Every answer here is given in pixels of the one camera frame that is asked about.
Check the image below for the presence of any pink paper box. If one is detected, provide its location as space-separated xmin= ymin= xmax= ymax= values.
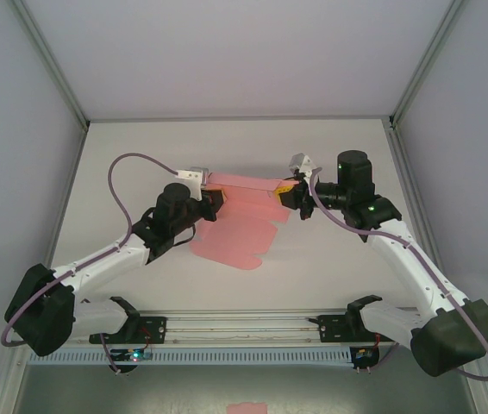
xmin=190 ymin=171 xmax=291 ymax=272

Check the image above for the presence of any circuit board with green light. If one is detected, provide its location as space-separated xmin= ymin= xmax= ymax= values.
xmin=112 ymin=347 xmax=154 ymax=364

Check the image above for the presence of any black wire loop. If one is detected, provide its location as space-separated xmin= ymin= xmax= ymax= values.
xmin=172 ymin=223 xmax=200 ymax=249

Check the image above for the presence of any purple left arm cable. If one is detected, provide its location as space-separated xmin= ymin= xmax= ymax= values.
xmin=1 ymin=153 xmax=181 ymax=375

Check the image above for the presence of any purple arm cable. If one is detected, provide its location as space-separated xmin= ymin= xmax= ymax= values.
xmin=308 ymin=167 xmax=488 ymax=383
xmin=1 ymin=153 xmax=181 ymax=375

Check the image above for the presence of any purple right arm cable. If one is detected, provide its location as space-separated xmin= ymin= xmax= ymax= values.
xmin=308 ymin=167 xmax=488 ymax=383

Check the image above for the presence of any aluminium table side rail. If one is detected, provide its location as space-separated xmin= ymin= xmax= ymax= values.
xmin=36 ymin=122 xmax=92 ymax=271

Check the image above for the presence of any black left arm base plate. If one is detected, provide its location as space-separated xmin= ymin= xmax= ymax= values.
xmin=88 ymin=316 xmax=168 ymax=346

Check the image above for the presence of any aluminium mounting rail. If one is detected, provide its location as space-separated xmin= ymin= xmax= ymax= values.
xmin=71 ymin=304 xmax=420 ymax=348

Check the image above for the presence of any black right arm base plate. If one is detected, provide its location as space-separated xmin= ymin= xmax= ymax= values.
xmin=317 ymin=314 xmax=398 ymax=346

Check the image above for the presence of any aluminium frame post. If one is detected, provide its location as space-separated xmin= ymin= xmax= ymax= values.
xmin=388 ymin=0 xmax=472 ymax=130
xmin=13 ymin=0 xmax=91 ymax=133

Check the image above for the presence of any grey slotted cable duct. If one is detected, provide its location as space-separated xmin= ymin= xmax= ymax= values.
xmin=26 ymin=346 xmax=353 ymax=368

